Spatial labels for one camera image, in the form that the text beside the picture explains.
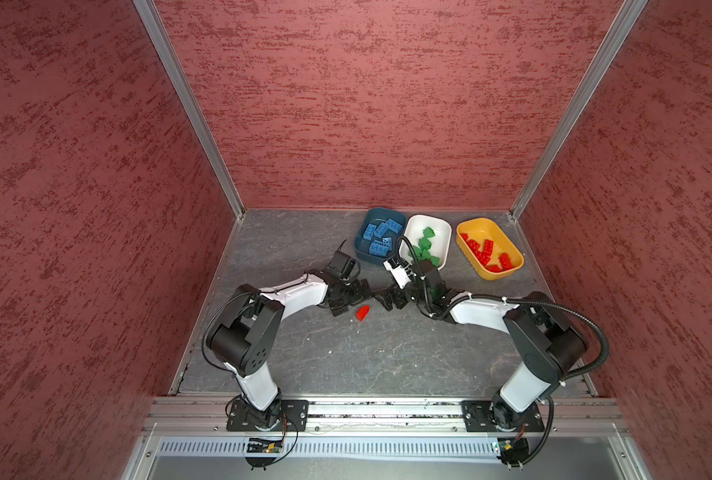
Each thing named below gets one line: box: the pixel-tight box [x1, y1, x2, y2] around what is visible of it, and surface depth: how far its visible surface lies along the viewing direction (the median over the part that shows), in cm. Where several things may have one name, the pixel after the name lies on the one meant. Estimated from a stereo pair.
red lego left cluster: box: [355, 305, 371, 322], surface depth 94 cm
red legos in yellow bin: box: [459, 233, 513, 272], surface depth 108 cm
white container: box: [399, 214, 452, 270], surface depth 113 cm
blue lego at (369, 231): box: [362, 223, 377, 241], surface depth 115 cm
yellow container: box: [456, 217, 525, 281], surface depth 109 cm
